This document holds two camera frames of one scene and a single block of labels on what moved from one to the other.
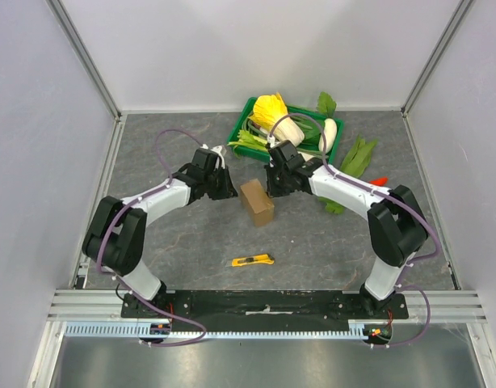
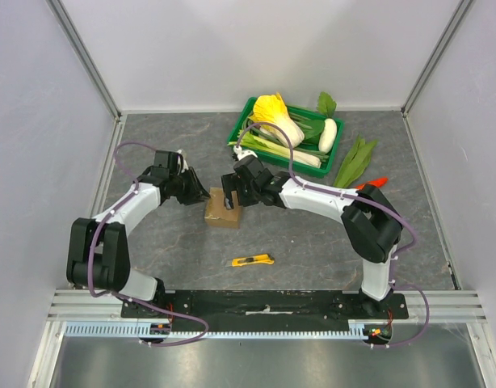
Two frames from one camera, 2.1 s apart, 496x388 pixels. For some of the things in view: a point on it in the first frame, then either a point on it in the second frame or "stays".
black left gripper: [229, 190] → [196, 194]
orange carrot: [379, 181] stays
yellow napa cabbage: [268, 108] stays
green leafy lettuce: [358, 158] stays
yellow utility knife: [266, 259] stays
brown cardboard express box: [257, 202] → [217, 214]
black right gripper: [275, 183] → [237, 189]
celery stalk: [247, 141] stays
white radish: [329, 132] stays
